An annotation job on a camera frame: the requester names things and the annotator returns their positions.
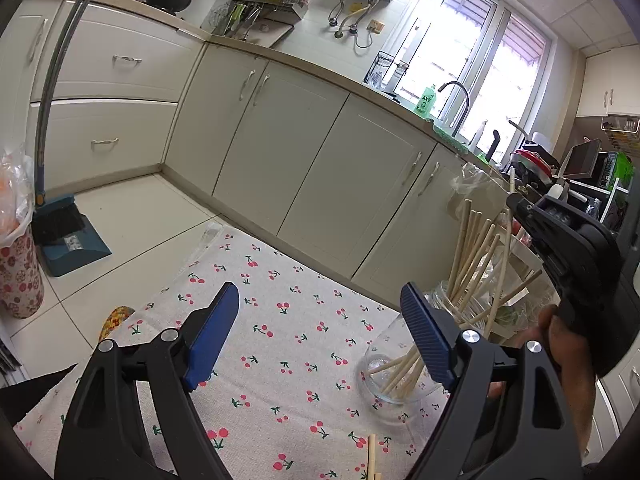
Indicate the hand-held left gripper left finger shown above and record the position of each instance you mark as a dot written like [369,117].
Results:
[212,340]

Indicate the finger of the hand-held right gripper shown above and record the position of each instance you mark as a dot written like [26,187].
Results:
[520,205]

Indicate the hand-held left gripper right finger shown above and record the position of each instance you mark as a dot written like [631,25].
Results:
[425,340]

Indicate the clear glass jar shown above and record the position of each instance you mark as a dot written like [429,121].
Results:
[380,365]

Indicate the bunch of wooden chopsticks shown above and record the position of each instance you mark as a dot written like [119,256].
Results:
[470,260]

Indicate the person's right forearm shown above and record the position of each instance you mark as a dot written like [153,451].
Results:
[580,420]

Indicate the metal dish rack with utensils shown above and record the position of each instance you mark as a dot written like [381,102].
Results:
[265,5]

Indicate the person's right hand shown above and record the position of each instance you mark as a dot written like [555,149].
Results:
[570,355]

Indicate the white kettle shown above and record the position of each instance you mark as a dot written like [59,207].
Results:
[556,192]

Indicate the red and black pot stack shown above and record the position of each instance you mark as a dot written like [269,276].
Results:
[532,162]

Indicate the crumpled clear plastic bag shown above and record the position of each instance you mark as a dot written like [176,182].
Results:
[475,185]

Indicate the cherry print tablecloth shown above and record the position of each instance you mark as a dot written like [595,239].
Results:
[280,340]

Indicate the dark brown box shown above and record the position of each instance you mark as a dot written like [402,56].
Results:
[582,160]

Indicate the white bottle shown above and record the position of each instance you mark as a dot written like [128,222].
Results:
[479,137]

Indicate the green counter cloth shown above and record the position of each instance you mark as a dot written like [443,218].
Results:
[450,137]

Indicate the colourful patterned slipper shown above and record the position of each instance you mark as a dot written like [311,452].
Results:
[116,322]

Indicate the green plastic bag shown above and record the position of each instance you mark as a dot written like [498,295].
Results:
[620,170]

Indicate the cream cabinet door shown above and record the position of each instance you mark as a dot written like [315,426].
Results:
[350,185]
[215,120]
[620,400]
[280,150]
[410,225]

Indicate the dark sink faucet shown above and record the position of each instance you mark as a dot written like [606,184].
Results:
[460,105]

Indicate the green dish soap bottle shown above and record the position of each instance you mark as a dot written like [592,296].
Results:
[426,102]

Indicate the kitchen window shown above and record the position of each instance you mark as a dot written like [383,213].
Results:
[475,50]

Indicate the blue dustpan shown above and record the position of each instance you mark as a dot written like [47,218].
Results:
[75,255]

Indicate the floral trash bin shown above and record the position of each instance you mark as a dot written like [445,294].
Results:
[20,280]

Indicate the cream cabinet drawer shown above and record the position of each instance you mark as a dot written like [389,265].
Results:
[120,60]
[100,145]

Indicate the clear plastic bin bag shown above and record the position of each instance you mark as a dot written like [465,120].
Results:
[15,195]

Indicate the beige countertop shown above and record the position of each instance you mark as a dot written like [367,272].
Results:
[250,42]

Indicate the cream wall cabinet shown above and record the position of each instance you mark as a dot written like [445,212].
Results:
[610,85]

